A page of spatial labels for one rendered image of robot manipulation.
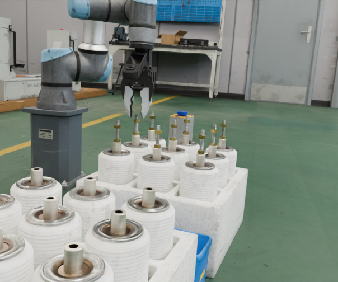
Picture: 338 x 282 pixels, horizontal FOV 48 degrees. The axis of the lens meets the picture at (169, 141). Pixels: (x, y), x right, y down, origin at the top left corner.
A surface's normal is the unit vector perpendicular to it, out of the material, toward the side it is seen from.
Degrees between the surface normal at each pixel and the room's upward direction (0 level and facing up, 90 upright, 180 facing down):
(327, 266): 0
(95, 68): 99
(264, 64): 90
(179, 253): 0
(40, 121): 90
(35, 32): 90
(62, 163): 90
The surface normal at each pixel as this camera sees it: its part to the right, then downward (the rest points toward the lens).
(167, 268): 0.06, -0.98
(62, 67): 0.48, 0.21
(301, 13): -0.23, 0.18
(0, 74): 0.97, 0.11
